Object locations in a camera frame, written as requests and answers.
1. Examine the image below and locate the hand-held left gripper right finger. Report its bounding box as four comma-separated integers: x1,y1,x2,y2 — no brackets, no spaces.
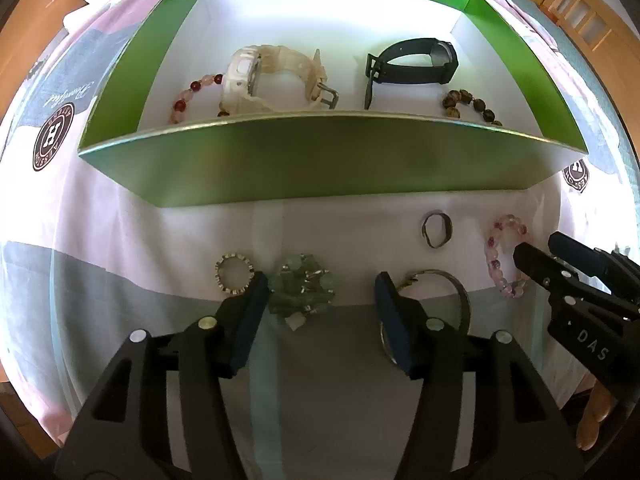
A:
374,271,586,480

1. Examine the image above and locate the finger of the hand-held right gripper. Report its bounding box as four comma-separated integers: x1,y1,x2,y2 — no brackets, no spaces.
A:
512,242,601,313
548,232,640,306

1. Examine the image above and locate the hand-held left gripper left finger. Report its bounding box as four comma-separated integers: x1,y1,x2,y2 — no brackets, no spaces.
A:
54,271,271,480

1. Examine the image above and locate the pink purple bead bracelet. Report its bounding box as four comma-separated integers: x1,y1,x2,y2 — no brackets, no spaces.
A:
482,213,531,299

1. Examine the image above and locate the green stone bracelet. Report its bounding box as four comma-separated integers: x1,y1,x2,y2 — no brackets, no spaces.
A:
267,253,337,332

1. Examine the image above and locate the silver metal bangle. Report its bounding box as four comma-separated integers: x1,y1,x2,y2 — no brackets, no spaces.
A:
379,268,474,364

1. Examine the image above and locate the green cardboard box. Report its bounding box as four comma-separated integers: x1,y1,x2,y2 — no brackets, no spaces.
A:
77,0,589,209

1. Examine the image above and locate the brown bead bracelet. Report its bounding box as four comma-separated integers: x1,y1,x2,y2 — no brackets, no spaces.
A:
441,88,504,127

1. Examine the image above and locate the red bead bracelet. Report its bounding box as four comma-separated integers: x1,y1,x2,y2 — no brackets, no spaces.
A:
169,73,232,124

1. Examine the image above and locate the black wrist watch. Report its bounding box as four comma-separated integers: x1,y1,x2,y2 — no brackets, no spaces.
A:
364,38,459,110

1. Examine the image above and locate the white plastic watch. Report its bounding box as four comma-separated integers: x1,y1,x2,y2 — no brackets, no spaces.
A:
218,44,341,117

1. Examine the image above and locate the person's right hand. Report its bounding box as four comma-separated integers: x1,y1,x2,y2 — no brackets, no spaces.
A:
574,379,614,452

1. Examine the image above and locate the checked bed sheet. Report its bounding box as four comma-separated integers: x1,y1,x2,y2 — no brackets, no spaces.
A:
0,0,640,461

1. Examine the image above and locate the silver beaded ring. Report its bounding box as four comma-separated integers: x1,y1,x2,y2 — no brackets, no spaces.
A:
214,252,255,295

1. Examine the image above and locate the small metal ring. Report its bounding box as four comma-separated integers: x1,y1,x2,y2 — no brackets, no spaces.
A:
421,211,454,250

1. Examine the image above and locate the wooden bed frame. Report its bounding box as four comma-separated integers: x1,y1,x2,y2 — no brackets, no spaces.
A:
0,0,640,461

